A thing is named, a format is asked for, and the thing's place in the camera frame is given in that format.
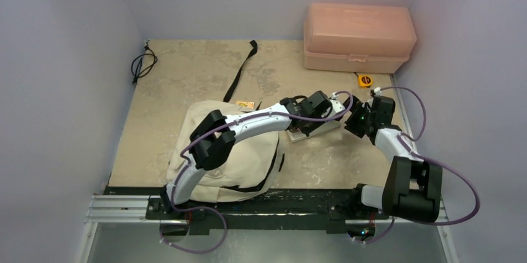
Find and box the Jane Eyre paperback book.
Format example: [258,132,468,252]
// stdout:
[285,119,341,143]

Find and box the beige canvas backpack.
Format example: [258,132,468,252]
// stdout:
[165,40,286,205]

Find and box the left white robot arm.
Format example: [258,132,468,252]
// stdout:
[160,91,348,219]

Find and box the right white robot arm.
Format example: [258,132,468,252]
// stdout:
[345,96,442,223]

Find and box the yellow tape measure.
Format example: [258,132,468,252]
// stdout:
[357,75,373,88]

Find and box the pink plastic storage box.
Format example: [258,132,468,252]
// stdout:
[303,3,417,74]

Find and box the orange banana picture card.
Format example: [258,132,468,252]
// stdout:
[235,101,255,110]

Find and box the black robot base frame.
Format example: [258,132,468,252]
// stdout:
[104,187,389,238]

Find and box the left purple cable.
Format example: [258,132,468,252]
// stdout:
[169,90,355,213]

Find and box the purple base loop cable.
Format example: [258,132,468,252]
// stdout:
[158,205,229,254]

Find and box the black coiled cable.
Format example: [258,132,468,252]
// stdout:
[131,41,158,85]

